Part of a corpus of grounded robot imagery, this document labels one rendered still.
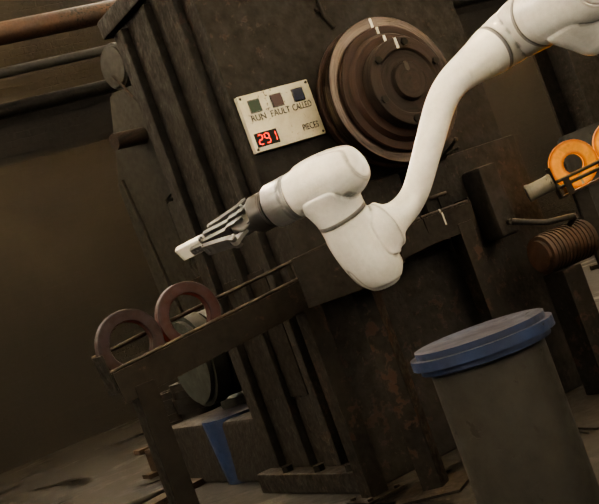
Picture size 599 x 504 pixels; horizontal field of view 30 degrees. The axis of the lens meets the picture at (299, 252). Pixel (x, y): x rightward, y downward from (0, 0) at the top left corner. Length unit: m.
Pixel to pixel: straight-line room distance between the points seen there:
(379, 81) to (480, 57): 1.16
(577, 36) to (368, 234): 0.54
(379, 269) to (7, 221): 7.38
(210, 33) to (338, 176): 1.49
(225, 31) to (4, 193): 6.06
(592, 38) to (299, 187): 0.62
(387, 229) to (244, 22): 1.54
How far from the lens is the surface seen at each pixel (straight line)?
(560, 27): 2.18
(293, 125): 3.45
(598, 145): 3.72
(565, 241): 3.56
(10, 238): 9.31
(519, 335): 2.30
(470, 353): 2.28
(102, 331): 2.96
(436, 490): 3.06
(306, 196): 2.06
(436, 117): 2.19
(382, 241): 2.09
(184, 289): 3.05
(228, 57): 3.45
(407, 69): 3.45
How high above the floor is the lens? 0.68
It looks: 1 degrees up
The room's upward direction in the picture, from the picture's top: 20 degrees counter-clockwise
